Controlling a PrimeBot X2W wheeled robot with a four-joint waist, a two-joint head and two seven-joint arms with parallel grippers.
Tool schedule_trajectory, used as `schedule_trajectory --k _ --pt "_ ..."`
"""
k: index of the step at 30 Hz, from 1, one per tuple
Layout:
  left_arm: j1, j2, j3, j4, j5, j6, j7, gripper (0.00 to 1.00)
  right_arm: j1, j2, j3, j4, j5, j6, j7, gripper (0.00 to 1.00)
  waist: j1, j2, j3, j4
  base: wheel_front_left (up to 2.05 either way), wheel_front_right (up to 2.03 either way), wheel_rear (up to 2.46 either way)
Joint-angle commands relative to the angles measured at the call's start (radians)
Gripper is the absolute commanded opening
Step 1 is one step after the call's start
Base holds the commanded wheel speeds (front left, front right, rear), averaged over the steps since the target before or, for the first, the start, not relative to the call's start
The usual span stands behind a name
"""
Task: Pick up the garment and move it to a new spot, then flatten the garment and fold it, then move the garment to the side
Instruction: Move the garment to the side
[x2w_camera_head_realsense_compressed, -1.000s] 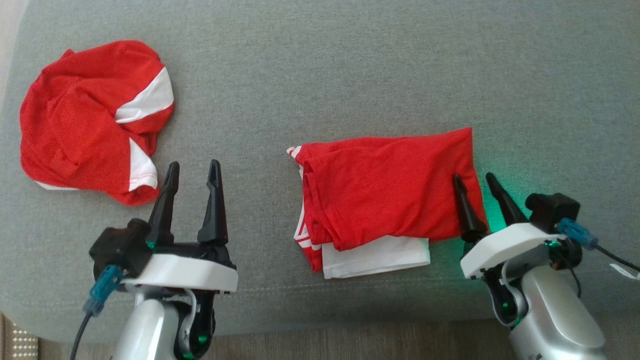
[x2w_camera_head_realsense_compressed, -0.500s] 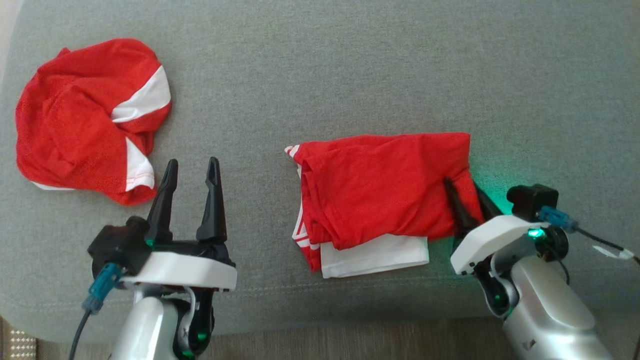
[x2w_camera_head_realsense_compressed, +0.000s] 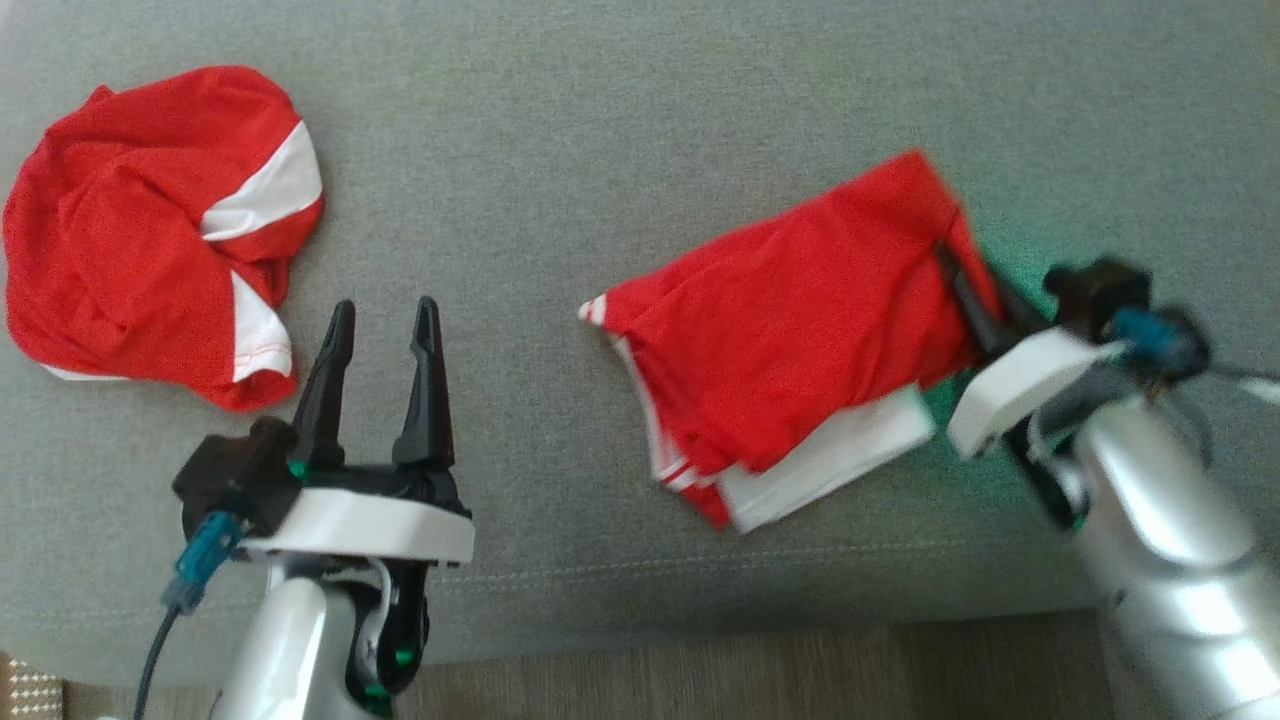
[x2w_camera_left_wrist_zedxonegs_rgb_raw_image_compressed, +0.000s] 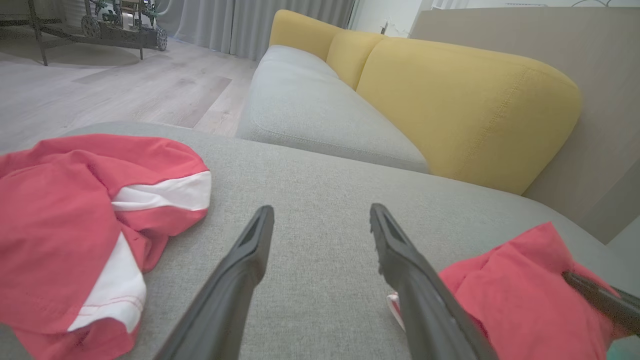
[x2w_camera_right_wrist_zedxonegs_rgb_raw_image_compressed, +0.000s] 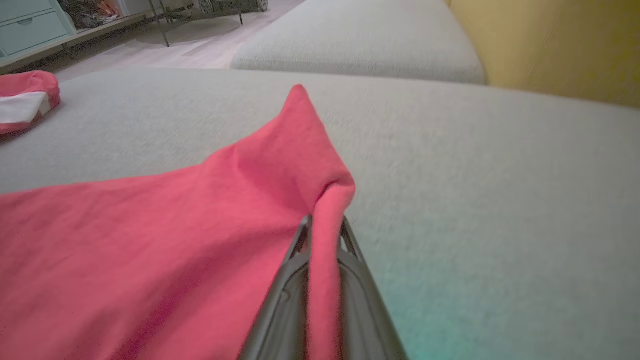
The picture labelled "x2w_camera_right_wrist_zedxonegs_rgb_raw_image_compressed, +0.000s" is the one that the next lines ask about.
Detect small grey sofa cushion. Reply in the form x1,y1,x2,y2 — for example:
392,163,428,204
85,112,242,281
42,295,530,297
230,0,486,85

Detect colourful clutter pile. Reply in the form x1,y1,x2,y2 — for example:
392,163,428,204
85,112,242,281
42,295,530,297
57,0,121,30

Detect yellow sofa cushion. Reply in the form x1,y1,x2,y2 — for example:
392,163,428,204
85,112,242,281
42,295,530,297
445,0,640,110

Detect black metal stand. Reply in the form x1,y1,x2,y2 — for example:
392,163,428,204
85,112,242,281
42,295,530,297
147,0,246,49

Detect red shorts with white stripes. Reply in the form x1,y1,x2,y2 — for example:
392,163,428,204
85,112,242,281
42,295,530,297
0,84,357,360
0,70,62,137

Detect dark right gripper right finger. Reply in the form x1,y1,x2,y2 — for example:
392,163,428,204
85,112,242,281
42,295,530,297
338,216,409,360

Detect large grey sofa seat cushion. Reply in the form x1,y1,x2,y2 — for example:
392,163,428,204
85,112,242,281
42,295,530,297
0,67,640,360

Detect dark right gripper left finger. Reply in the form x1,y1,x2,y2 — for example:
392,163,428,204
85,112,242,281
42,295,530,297
239,215,314,360

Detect patterned dark white basket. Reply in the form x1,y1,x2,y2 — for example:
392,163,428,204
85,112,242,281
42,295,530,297
199,0,270,14

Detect light teal drawer cabinet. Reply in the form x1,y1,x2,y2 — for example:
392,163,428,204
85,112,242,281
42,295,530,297
0,0,77,59

